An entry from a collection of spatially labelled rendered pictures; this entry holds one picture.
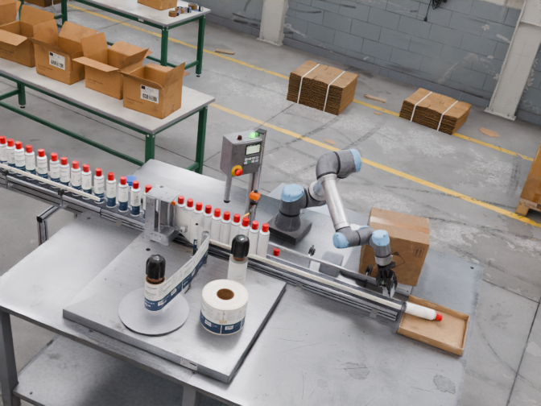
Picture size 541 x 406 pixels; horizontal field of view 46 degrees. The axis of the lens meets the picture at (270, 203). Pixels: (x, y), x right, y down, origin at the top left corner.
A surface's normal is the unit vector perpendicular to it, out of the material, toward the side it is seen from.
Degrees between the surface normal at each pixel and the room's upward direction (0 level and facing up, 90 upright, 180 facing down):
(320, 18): 90
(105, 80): 90
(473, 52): 90
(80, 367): 1
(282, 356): 0
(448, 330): 0
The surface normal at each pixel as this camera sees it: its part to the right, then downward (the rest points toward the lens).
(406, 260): -0.18, 0.51
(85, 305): 0.13, -0.83
